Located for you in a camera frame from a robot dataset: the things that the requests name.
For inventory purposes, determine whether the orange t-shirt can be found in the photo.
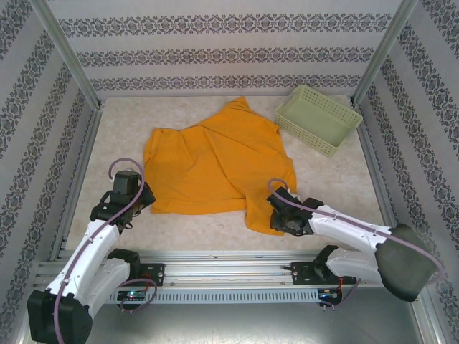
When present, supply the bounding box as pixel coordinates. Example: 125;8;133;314
143;95;298;237

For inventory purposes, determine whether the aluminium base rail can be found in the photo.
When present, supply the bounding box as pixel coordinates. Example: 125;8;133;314
34;250;424;287

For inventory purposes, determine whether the aluminium frame post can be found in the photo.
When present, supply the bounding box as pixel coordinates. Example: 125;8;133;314
30;0;101;110
351;0;419;105

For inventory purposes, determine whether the pale green plastic basket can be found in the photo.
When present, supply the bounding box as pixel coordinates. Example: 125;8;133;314
274;84;363;158

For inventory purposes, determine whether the steel bottom panel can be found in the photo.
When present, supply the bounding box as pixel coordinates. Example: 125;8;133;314
21;286;445;344

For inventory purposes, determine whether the short purple base cable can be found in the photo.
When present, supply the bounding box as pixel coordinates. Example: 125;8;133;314
321;275;363;311
120;278;158;315

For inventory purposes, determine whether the slotted grey cable duct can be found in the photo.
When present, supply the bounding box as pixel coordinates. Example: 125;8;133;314
107;288;320;305

